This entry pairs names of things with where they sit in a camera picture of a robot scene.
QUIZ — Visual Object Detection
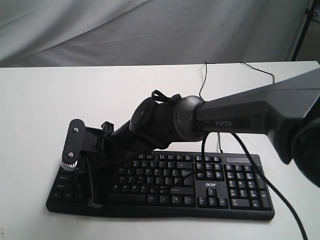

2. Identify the black keyboard cable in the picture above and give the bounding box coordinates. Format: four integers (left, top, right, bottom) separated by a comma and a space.
198, 61, 276, 154

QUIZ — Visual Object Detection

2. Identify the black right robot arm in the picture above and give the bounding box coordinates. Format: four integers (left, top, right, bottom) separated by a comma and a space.
89, 69, 320, 186

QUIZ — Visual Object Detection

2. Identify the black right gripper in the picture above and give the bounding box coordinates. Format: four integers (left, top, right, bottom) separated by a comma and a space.
79, 121, 130, 208

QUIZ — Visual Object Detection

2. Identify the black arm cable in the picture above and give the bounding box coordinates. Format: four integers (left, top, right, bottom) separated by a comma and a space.
149, 129, 310, 240

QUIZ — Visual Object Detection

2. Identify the black acer keyboard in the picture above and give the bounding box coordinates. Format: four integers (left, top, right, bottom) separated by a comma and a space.
46, 151, 275, 221

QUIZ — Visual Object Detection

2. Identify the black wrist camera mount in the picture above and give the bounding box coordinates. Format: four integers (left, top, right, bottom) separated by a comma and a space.
60, 119, 86, 172

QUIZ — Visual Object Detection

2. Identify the black tripod stand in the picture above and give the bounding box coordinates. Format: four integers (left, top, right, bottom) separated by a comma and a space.
290, 0, 317, 62

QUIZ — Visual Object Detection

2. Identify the grey backdrop cloth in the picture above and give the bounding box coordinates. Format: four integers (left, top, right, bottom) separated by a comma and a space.
0, 0, 312, 67

